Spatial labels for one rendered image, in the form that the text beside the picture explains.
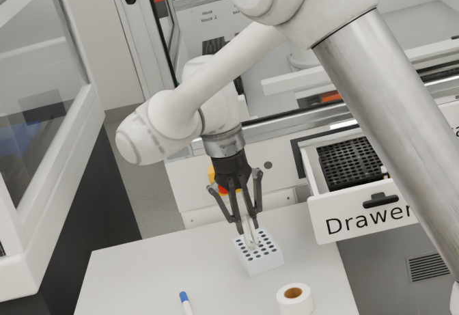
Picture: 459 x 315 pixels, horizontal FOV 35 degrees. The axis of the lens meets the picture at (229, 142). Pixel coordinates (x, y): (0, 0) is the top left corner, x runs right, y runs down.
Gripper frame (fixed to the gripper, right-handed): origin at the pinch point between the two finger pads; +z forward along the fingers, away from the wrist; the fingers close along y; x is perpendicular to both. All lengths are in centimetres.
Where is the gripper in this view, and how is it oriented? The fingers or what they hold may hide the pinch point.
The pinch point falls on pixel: (248, 230)
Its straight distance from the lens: 163.7
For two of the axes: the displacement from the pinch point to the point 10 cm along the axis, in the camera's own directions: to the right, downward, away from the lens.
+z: 2.4, 9.0, 3.7
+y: 9.3, -3.2, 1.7
